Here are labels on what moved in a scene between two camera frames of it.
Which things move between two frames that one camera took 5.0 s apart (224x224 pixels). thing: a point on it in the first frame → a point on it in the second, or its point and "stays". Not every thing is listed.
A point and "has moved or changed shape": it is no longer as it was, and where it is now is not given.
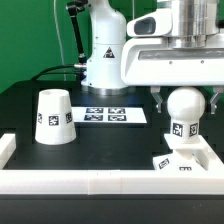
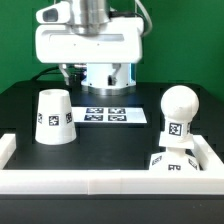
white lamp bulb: x=185 y=106 has moved or changed shape
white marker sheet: x=108 y=115 stays
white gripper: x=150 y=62 → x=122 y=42
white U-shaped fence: x=49 y=181 stays
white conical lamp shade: x=55 y=123 stays
